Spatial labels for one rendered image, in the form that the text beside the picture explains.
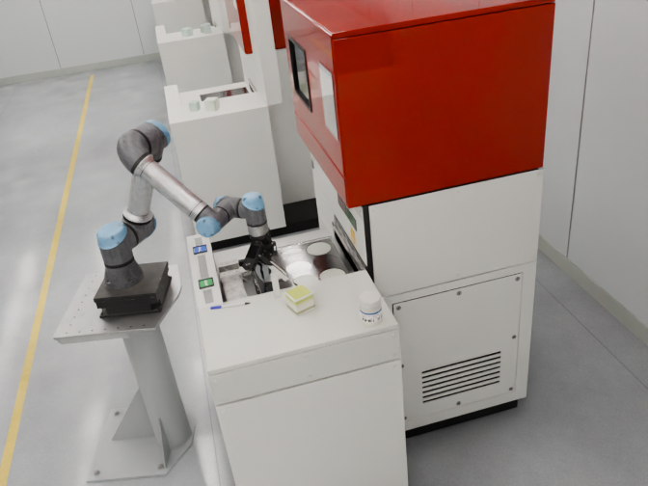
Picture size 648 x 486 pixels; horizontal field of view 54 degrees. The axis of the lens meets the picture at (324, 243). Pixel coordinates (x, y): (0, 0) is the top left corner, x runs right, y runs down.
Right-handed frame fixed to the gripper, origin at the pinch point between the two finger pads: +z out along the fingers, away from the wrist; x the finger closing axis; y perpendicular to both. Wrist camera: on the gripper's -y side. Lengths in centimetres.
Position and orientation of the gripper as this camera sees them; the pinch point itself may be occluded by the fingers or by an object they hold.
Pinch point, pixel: (264, 280)
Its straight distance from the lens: 245.5
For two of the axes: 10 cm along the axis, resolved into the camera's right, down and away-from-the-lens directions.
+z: 1.0, 8.5, 5.1
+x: -9.2, -1.1, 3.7
